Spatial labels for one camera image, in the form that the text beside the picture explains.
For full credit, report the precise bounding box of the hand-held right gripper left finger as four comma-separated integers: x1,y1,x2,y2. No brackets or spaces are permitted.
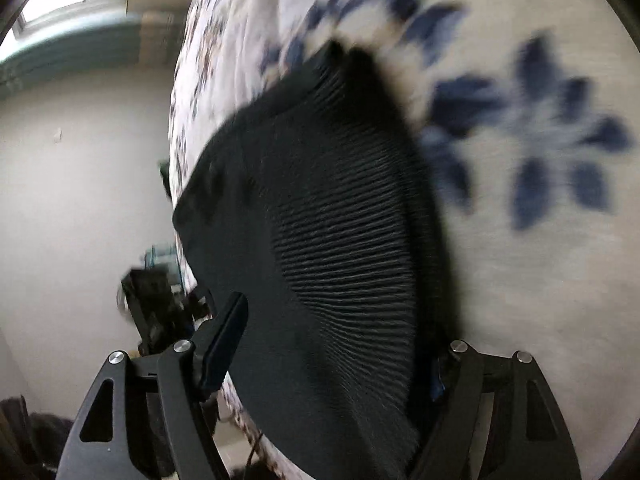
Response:
54,291,250,480

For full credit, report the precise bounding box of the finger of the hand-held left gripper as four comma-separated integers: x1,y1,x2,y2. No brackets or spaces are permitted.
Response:
184,285,218,322

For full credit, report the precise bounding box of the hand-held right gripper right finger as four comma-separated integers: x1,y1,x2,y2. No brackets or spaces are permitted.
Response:
407,340,583,480

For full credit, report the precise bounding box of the black ribbed knit garment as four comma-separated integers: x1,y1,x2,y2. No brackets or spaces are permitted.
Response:
171,40,451,480

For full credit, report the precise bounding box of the floral fleece blanket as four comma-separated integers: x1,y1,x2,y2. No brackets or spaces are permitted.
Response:
167,0,640,480

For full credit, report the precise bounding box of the dark cloth pile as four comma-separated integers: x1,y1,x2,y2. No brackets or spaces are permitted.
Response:
0,395,83,480

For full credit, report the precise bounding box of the teal curtain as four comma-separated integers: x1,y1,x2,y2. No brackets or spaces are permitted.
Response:
0,12,147,98

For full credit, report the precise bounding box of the black cable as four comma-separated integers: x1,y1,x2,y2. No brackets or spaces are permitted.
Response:
244,430,267,473

